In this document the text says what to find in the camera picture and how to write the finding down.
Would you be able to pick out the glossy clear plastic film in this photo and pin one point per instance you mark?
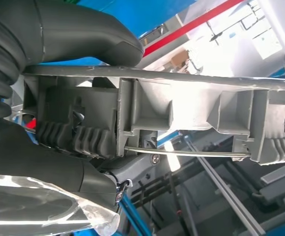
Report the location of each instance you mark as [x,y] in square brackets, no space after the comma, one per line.
[34,211]

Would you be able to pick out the red barrier belt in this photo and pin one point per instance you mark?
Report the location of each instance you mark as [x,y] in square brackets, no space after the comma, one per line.
[194,24]

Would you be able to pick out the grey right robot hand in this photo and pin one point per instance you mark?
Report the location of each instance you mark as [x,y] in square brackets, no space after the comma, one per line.
[59,29]

